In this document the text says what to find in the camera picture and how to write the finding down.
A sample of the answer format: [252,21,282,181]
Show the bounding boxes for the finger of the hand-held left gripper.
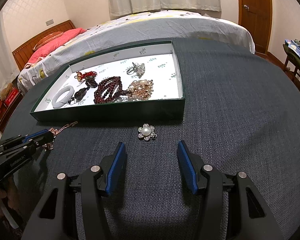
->
[21,141,127,240]
[0,129,53,150]
[0,142,40,160]
[177,140,283,240]

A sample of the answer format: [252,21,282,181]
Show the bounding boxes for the rose gold chain necklace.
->
[43,121,79,151]

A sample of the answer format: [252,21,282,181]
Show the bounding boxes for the white jade bangle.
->
[51,85,77,109]

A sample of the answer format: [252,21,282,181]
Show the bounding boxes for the pearl flower brooch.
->
[137,123,157,142]

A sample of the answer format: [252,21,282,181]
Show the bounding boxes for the dark red bead bracelet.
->
[93,76,127,105]

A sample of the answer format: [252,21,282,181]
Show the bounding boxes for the gold pearl jewelry cluster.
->
[126,79,155,101]

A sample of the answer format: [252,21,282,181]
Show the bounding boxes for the silver rhinestone brooch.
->
[134,63,146,79]

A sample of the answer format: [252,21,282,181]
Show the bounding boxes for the green shallow box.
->
[30,40,186,123]

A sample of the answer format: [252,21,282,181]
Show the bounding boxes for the wooden nightstand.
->
[0,90,24,133]

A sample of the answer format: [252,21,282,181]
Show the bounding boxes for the red box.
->
[3,87,21,107]

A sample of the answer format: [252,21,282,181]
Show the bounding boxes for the brown plush toy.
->
[0,82,14,98]

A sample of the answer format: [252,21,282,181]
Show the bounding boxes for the wooden headboard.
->
[12,20,77,72]

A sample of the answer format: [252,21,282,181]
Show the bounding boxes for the brown pillow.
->
[32,31,64,51]

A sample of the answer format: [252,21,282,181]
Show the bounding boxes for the pink pillow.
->
[27,28,88,64]

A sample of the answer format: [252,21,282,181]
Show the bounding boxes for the bed with patterned sheet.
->
[17,9,255,93]

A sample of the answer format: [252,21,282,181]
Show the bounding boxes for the pile of clothes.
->
[283,39,300,67]

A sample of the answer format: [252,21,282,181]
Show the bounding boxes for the wooden door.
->
[236,0,273,54]

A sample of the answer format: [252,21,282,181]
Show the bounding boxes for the dark carved pendant with cord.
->
[68,77,98,106]

